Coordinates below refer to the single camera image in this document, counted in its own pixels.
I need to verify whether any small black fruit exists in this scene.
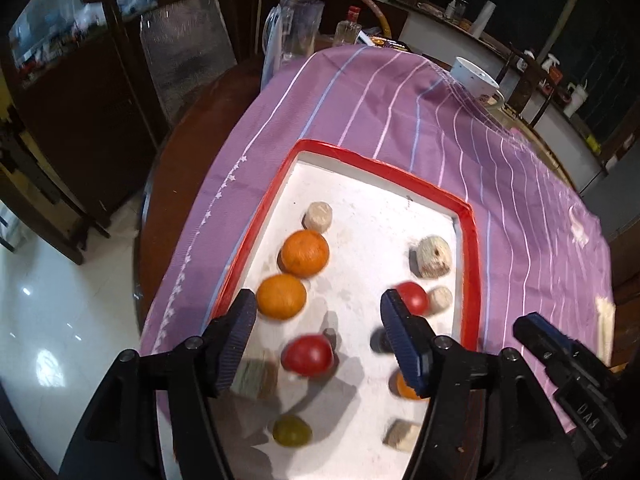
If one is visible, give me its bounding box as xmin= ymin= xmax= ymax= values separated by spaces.
xmin=370 ymin=329 xmax=396 ymax=356

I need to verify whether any wicker basket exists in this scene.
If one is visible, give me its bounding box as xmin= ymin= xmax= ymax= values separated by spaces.
xmin=290 ymin=0 xmax=401 ymax=51

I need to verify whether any dark snack packet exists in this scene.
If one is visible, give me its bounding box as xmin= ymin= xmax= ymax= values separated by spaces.
xmin=357 ymin=30 xmax=411 ymax=53

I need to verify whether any white foam block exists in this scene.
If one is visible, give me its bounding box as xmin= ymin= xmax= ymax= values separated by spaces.
xmin=382 ymin=419 xmax=423 ymax=453
xmin=231 ymin=358 xmax=278 ymax=401

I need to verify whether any purple striped tablecloth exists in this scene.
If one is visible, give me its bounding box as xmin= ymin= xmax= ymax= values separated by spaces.
xmin=139 ymin=45 xmax=616 ymax=461

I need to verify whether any orange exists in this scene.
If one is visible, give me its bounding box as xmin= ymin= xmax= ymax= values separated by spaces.
xmin=280 ymin=230 xmax=331 ymax=278
xmin=256 ymin=274 xmax=307 ymax=321

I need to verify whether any white plastic bottle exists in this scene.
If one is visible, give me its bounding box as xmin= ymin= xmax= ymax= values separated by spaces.
xmin=565 ymin=82 xmax=588 ymax=116

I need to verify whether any small cork piece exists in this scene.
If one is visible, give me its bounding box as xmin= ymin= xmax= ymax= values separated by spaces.
xmin=303 ymin=202 xmax=334 ymax=233

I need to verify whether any dark wooden cabinet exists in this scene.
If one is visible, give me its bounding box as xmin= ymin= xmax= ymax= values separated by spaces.
xmin=0 ymin=0 xmax=166 ymax=266

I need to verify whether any red-capped glass bottle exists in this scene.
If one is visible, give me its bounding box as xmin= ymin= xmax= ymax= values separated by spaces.
xmin=332 ymin=6 xmax=362 ymax=47

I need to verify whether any clear glass pitcher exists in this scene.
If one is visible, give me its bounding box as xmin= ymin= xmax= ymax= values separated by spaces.
xmin=260 ymin=0 xmax=326 ymax=91

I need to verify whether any wooden chair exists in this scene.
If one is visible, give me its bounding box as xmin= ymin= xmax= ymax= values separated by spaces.
xmin=82 ymin=0 xmax=241 ymax=131

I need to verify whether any red tomato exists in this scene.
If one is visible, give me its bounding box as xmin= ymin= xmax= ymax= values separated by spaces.
xmin=281 ymin=335 xmax=335 ymax=377
xmin=395 ymin=281 xmax=430 ymax=316

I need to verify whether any small orange kumquat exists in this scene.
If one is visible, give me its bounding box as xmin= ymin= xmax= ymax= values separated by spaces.
xmin=396 ymin=370 xmax=423 ymax=402

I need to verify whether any green grape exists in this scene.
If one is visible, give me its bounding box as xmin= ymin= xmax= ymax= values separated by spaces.
xmin=272 ymin=414 xmax=313 ymax=449

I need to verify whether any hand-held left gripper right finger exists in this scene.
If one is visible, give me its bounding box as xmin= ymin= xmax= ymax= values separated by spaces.
xmin=380 ymin=289 xmax=583 ymax=480

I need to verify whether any white paper piece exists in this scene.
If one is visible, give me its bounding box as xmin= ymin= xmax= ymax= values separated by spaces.
xmin=596 ymin=296 xmax=617 ymax=366

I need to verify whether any red-rimmed white tray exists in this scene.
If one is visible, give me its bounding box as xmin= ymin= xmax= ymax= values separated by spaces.
xmin=152 ymin=138 xmax=483 ymax=480

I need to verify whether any white counter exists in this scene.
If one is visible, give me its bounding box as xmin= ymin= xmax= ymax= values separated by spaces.
xmin=400 ymin=0 xmax=608 ymax=191

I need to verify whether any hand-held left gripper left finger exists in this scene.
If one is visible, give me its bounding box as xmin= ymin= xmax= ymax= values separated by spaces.
xmin=60 ymin=288 xmax=258 ymax=480

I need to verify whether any large cork piece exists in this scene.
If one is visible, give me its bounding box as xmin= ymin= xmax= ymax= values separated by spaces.
xmin=410 ymin=236 xmax=453 ymax=279

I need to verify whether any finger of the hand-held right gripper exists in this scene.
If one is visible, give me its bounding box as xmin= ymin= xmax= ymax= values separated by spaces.
xmin=512 ymin=311 xmax=608 ymax=397

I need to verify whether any medium cork piece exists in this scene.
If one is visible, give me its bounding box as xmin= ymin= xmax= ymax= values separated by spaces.
xmin=427 ymin=286 xmax=454 ymax=316

